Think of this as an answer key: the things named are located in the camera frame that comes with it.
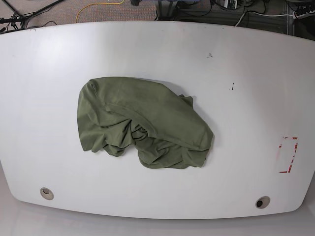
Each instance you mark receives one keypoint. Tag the olive green T-shirt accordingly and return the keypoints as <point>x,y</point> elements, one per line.
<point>116,112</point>

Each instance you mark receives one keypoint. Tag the red tape rectangle marking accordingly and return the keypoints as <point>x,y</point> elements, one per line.
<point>286,154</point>

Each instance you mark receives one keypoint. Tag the left table cable grommet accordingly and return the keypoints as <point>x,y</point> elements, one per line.
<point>46,193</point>

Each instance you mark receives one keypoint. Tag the white power strip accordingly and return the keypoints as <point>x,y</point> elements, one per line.
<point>304,11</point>

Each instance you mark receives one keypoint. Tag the right table cable grommet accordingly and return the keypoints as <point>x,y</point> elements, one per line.
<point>262,202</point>

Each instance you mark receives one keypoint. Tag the black tripod stand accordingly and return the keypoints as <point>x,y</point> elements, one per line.
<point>17,21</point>

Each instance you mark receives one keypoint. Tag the table cable grommet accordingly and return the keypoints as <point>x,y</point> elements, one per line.
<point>46,193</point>
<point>262,202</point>

